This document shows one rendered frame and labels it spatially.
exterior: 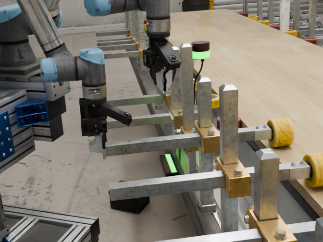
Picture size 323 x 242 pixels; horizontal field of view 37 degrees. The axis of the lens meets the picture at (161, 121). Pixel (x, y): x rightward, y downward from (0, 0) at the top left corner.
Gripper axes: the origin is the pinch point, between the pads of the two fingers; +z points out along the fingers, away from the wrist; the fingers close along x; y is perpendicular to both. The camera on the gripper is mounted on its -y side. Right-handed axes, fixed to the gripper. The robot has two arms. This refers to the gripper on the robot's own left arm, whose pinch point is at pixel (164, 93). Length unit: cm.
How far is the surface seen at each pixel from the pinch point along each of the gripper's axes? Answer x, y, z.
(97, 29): -263, 748, 124
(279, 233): 21, -79, -1
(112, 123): 9.1, 25.0, 16.8
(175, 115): -11.7, 13.6, 14.7
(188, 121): -6.9, -3.4, 10.1
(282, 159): -11.8, -44.0, 8.7
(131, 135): -78, 205, 108
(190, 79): -8.0, -3.3, -4.3
